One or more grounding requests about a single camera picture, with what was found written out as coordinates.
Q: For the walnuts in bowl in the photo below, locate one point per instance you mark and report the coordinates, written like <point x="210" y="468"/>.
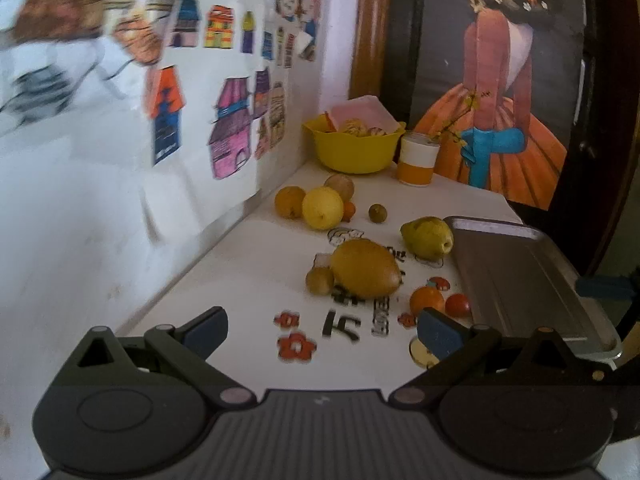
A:
<point x="356" y="127"/>

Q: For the green yellow pear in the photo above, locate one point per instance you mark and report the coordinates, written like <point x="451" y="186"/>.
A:
<point x="428" y="238"/>

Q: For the yellow flower twig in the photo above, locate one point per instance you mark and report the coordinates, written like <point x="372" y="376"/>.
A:
<point x="454" y="117"/>

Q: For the small brown passion fruit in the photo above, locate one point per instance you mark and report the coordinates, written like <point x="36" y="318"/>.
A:
<point x="377" y="213"/>

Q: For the girl painting poster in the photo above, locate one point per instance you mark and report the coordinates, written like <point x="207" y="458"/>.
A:
<point x="524" y="58"/>

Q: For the tan round fruit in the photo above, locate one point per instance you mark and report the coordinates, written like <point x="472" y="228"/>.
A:
<point x="341" y="184"/>

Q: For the dull orange fruit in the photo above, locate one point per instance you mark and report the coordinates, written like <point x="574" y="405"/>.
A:
<point x="288" y="202"/>

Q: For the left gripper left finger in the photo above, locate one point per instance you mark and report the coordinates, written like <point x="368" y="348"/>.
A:
<point x="182" y="352"/>

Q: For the small orange kumquat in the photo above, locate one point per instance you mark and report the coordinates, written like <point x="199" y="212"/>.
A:
<point x="349" y="211"/>

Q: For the yellow lemon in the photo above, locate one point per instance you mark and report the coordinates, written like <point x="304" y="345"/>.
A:
<point x="322" y="208"/>

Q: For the metal tray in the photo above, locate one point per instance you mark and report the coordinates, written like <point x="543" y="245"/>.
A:
<point x="517" y="280"/>

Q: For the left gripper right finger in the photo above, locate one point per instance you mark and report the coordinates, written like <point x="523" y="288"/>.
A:
<point x="478" y="356"/>

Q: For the yellow plastic bowl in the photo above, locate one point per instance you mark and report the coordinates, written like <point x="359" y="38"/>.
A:
<point x="349" y="154"/>

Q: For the small brown kiwi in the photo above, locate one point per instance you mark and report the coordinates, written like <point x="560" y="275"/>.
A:
<point x="320" y="281"/>

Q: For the large brown mango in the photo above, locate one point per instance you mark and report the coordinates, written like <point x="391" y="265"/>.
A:
<point x="365" y="269"/>

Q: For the pink cloth in bowl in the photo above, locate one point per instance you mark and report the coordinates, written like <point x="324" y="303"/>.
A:
<point x="367" y="109"/>

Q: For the wooden door frame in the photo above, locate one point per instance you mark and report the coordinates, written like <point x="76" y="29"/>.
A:
<point x="369" y="48"/>

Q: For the house drawings paper sheet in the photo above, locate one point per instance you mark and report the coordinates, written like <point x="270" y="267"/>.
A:
<point x="208" y="99"/>

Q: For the orange tangerine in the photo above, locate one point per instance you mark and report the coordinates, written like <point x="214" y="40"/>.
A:
<point x="426" y="297"/>

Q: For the red cherry tomato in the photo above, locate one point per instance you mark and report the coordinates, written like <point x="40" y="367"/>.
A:
<point x="458" y="306"/>

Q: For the white orange cup vase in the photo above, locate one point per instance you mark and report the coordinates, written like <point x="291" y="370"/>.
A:
<point x="417" y="159"/>

